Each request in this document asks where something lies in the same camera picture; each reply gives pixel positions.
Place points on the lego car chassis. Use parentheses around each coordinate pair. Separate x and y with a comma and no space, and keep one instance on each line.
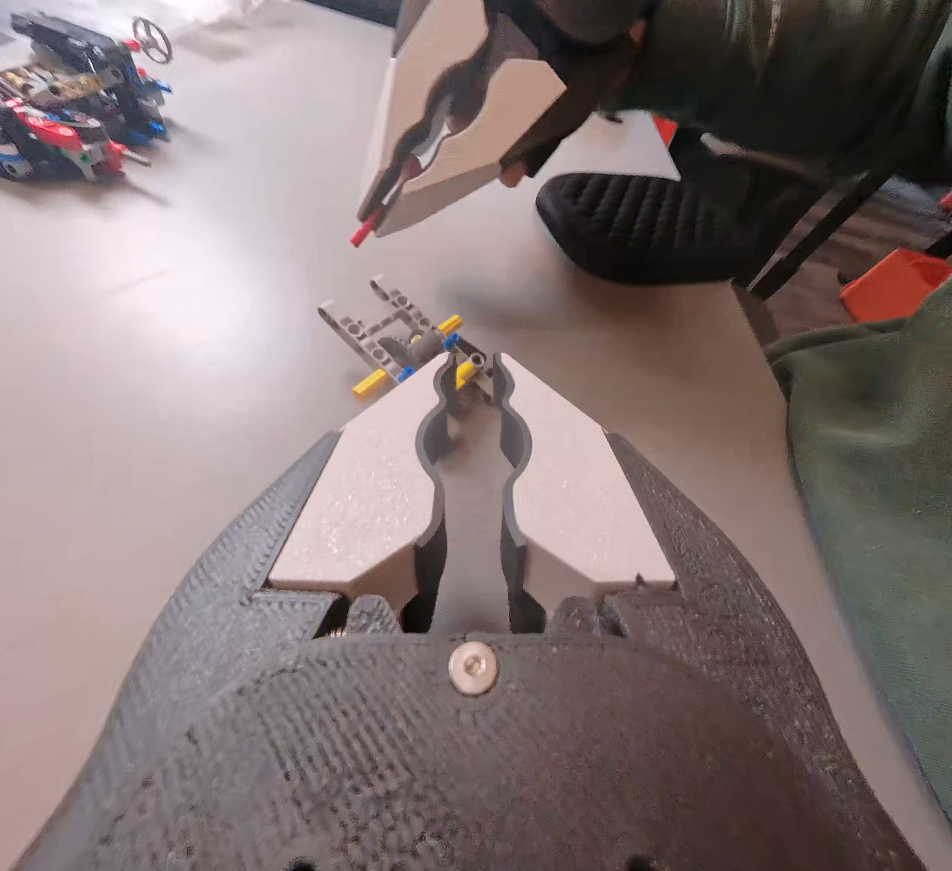
(74,112)

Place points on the orange angular object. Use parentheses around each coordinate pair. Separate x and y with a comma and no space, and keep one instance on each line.
(900,287)

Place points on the red lego axle pin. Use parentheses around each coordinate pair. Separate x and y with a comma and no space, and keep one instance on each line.
(364,233)

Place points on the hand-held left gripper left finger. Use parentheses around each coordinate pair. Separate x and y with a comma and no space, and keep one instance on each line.
(349,514)

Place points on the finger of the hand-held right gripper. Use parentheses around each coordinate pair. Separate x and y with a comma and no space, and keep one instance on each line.
(431,38)
(498,134)

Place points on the person's green sweatshirt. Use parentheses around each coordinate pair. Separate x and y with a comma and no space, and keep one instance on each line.
(892,514)

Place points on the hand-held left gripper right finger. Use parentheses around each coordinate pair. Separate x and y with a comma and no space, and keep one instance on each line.
(587,514)

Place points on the yellow lego connector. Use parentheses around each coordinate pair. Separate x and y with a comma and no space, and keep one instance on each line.
(451,324)
(372,382)

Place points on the grey lego frame assembly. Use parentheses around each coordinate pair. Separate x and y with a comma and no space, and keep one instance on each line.
(357,324)

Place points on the person's right forearm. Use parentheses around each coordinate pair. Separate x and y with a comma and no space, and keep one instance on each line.
(803,45)

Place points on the person's right hand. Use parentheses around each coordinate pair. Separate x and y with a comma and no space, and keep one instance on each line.
(595,82)

